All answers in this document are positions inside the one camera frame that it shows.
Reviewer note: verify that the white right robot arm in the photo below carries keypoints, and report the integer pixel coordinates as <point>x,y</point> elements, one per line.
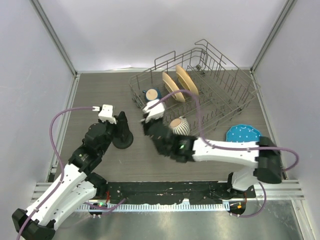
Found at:
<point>261,160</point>

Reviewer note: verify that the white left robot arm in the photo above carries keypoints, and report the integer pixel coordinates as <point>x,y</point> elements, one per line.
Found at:
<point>76,185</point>

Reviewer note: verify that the cream plate front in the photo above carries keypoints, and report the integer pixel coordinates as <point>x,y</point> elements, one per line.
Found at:
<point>171,87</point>

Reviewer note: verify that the cream plate rear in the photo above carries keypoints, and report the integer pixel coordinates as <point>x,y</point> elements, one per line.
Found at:
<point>185,80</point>

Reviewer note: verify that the cream plate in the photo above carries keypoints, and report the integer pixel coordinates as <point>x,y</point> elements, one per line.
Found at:
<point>171,87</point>
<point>185,80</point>

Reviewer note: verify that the blue mug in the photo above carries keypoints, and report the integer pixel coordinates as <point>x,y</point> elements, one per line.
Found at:
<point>152,94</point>

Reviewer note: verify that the white cable duct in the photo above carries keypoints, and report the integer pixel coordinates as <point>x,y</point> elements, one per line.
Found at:
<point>183,207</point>

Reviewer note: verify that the grey wire dish rack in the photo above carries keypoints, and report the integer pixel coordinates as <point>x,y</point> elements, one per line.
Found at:
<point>225,89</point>

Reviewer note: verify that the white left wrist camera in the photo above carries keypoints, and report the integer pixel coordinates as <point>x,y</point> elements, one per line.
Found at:
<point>105,113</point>

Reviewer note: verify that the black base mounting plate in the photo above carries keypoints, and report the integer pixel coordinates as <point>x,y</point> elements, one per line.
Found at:
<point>174,192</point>

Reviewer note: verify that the blue polka dot plate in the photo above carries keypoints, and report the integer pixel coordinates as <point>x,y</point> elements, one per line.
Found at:
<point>242,133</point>

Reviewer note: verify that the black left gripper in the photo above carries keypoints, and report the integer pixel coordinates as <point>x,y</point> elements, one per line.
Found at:
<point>108,123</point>

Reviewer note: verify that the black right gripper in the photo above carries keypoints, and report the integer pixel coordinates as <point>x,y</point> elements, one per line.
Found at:
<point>146,125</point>

